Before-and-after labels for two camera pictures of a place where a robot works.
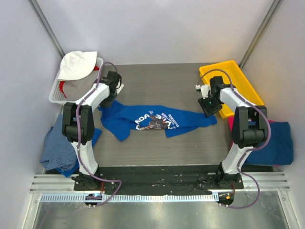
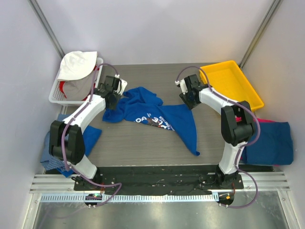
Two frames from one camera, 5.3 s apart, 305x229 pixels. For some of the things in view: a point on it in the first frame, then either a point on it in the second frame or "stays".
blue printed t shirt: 124,122 → 139,105
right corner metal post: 259,34 stays
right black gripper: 210,109 → 187,101
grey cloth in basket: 75,89 stays
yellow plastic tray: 233,75 stays
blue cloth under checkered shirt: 96,134 stays
